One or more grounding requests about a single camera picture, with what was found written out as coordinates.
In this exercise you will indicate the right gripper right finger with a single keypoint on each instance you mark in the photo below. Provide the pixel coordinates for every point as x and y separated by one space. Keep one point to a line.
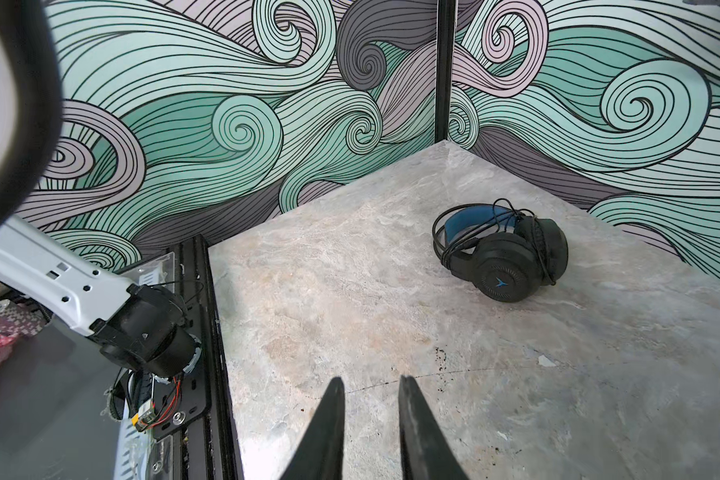
425 453

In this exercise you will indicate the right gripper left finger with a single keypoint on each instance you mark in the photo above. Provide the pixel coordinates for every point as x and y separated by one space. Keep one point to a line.
319 454

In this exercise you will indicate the black blue headphones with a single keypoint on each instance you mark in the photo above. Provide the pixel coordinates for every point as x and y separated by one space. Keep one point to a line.
504 252

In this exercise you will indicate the white black headphones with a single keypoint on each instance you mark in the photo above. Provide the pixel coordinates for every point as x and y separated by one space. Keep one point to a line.
30 101

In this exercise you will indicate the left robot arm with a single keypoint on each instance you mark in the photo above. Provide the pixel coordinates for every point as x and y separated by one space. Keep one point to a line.
137 327

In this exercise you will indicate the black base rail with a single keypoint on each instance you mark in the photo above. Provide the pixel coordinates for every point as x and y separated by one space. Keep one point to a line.
205 444

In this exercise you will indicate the white slotted cable duct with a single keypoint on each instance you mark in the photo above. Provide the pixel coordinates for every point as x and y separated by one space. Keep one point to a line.
132 453

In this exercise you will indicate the black frame post left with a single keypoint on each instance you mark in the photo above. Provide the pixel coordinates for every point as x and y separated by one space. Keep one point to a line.
446 29

